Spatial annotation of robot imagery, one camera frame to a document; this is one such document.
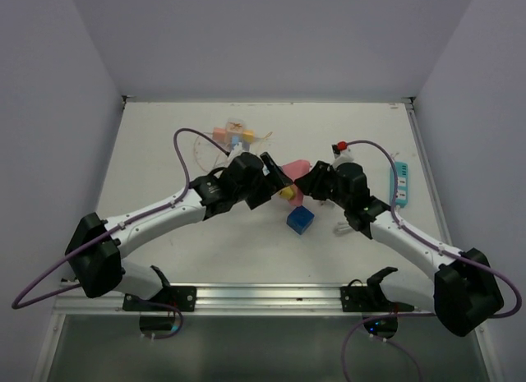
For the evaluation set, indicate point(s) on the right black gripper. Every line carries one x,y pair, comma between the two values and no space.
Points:
311,183

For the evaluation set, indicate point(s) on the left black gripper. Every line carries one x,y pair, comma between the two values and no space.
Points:
269,187

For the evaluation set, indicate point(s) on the yellow usb charger plug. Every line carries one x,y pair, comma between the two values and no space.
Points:
288,193

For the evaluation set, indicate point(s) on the blue cube socket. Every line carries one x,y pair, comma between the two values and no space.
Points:
300,219

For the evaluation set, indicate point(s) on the teal power strip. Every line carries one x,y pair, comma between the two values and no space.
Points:
402,172

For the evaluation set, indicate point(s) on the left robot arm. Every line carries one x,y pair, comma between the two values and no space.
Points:
99,249

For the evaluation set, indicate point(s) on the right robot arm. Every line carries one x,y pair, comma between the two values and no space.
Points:
458,287

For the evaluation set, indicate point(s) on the yellow charger plug on cube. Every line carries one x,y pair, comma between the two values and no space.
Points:
248,136

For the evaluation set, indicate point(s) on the light blue charger plug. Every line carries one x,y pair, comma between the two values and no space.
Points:
235,140

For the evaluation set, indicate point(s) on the orange-pink charger plug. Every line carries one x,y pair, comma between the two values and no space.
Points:
219,135

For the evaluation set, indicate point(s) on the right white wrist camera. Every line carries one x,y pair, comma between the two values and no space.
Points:
342,154

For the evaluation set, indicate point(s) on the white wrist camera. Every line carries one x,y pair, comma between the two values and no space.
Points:
235,152
342,154

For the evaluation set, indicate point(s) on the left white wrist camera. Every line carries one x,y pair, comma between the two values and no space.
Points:
235,152

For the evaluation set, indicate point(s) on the aluminium front rail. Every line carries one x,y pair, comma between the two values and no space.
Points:
292,299

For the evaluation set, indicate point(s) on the aluminium rail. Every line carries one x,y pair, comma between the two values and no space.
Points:
292,299
426,167

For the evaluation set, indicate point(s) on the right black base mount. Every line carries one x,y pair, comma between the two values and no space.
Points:
369,297

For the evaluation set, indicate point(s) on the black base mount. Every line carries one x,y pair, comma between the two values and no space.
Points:
172,295
369,297

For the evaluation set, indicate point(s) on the aluminium right side rail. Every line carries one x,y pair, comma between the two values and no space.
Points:
426,167

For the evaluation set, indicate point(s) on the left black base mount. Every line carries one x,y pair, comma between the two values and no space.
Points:
172,295

